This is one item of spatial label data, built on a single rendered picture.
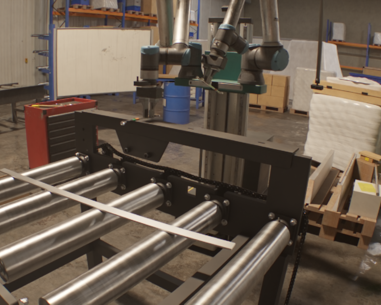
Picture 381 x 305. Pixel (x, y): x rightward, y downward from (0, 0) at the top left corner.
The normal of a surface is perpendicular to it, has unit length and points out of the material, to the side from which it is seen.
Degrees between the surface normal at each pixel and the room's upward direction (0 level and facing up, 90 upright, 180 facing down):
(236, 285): 36
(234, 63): 90
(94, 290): 42
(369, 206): 90
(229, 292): 31
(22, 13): 90
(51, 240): 48
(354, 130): 93
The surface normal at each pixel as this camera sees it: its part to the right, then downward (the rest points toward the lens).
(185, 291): 0.04, -0.95
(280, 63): 0.59, 0.33
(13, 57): 0.82, 0.19
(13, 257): 0.57, -0.57
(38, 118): -0.58, 0.22
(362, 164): -0.90, 0.10
